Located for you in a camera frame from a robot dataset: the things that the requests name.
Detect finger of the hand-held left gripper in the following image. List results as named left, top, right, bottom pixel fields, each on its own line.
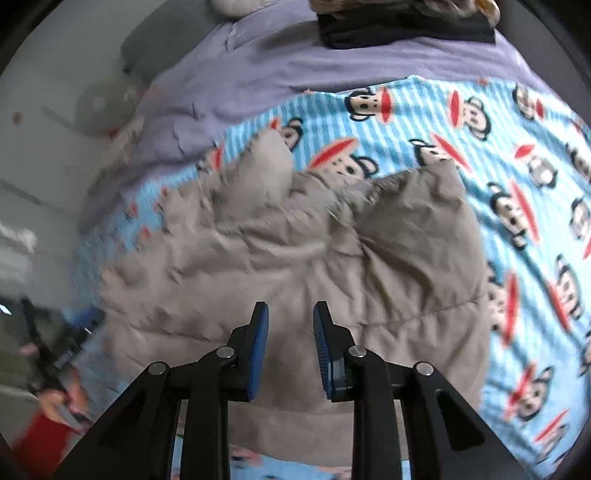
left=69, top=308, right=106, bottom=329

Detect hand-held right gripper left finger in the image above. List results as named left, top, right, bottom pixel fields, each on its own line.
left=53, top=301, right=270, bottom=480

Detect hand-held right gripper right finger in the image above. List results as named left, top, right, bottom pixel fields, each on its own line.
left=312, top=301, right=532, bottom=480

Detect beige puffer jacket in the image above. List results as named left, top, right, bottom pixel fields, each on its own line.
left=99, top=131, right=491, bottom=464

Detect person's left forearm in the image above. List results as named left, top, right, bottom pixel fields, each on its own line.
left=14, top=413, right=79, bottom=468

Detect folded black clothes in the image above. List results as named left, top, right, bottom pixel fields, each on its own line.
left=317, top=11, right=497, bottom=51

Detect person's left hand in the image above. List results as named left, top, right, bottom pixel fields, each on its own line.
left=39, top=369, right=90, bottom=428

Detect white wardrobe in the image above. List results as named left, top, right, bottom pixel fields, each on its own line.
left=0, top=69, right=139, bottom=301

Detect cream quilted cloth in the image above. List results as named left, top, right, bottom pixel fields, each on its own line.
left=88, top=115, right=148, bottom=195

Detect white standing fan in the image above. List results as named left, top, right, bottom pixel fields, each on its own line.
left=76, top=80, right=139, bottom=137

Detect blue striped printed blanket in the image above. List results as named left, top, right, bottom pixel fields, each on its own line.
left=74, top=76, right=591, bottom=480

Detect purple duvet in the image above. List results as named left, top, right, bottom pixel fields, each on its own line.
left=78, top=9, right=550, bottom=232

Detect grey quilted headboard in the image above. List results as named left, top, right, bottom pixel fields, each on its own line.
left=120, top=16, right=232, bottom=79

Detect purple pillow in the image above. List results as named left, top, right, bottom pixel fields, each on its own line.
left=228, top=18, right=321, bottom=51

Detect round grey cushion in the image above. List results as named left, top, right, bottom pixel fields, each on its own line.
left=210, top=0, right=273, bottom=18

